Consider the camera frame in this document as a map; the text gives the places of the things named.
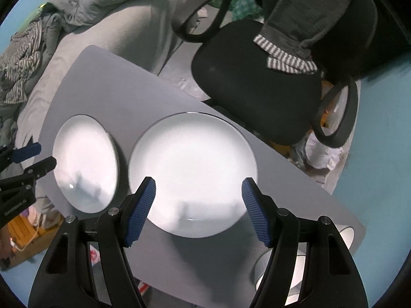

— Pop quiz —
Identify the striped cloth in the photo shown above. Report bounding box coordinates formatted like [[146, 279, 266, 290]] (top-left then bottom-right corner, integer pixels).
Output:
[[0, 19, 44, 105]]

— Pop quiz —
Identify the black office chair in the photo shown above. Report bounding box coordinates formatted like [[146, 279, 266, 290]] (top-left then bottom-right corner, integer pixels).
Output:
[[173, 0, 379, 150]]

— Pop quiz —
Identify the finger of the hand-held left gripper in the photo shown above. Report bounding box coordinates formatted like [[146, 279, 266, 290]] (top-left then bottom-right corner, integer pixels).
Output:
[[0, 142, 42, 171], [0, 157, 57, 193]]

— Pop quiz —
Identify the small white plate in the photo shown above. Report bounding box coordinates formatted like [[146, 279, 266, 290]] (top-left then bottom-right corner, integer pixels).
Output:
[[52, 114, 120, 214]]

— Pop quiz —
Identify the grey covered sofa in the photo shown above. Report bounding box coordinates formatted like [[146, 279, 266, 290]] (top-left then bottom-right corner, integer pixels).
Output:
[[13, 0, 201, 206]]

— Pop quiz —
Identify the white plastic bag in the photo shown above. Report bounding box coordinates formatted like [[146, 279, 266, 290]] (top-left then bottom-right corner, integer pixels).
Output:
[[303, 131, 344, 170]]

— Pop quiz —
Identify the white cable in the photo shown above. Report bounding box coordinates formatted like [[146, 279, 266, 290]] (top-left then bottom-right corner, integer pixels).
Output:
[[11, 218, 41, 252]]

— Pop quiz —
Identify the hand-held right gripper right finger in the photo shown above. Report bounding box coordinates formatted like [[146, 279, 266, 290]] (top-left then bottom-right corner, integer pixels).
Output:
[[241, 177, 368, 308]]

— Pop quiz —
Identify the cardboard box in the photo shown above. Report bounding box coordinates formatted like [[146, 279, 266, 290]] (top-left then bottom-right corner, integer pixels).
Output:
[[6, 213, 65, 264]]

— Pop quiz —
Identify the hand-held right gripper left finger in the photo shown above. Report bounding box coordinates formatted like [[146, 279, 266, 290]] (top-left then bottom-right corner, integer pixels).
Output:
[[28, 176, 157, 308]]

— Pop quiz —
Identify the grey garment with striped cuffs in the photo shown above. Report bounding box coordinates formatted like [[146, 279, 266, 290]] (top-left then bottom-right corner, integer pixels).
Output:
[[252, 0, 358, 75]]

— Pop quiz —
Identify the white bowl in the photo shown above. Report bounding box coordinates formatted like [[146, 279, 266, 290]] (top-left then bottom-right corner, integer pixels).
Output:
[[250, 247, 309, 307], [338, 226, 355, 252]]

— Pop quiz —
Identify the grey quilted jacket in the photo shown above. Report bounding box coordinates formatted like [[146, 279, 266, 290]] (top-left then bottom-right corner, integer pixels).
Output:
[[48, 0, 166, 34]]

